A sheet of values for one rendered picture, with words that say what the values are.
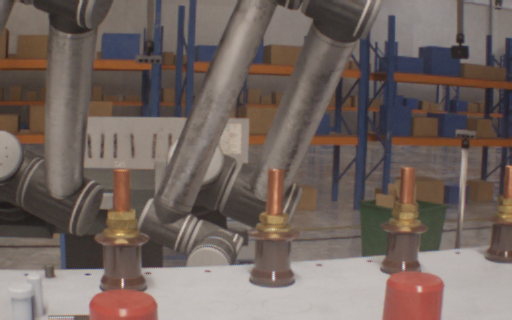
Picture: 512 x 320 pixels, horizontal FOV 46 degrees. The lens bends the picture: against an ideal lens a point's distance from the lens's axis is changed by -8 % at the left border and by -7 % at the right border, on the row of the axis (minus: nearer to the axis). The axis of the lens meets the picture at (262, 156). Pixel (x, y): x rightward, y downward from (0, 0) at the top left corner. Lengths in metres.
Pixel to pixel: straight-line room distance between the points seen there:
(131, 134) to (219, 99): 4.23
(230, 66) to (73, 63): 0.42
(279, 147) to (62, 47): 0.74
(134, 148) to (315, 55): 4.25
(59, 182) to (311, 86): 0.86
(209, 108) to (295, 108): 0.32
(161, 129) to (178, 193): 4.23
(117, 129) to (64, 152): 3.88
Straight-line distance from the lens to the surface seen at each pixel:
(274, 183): 1.12
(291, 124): 1.89
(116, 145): 5.83
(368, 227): 5.57
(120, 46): 8.77
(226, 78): 1.63
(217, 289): 1.11
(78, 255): 3.23
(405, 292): 0.71
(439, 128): 10.70
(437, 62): 10.53
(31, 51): 8.73
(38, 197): 2.18
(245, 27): 1.64
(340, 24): 1.65
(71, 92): 1.78
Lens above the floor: 1.70
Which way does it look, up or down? 6 degrees down
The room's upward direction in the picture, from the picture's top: 2 degrees clockwise
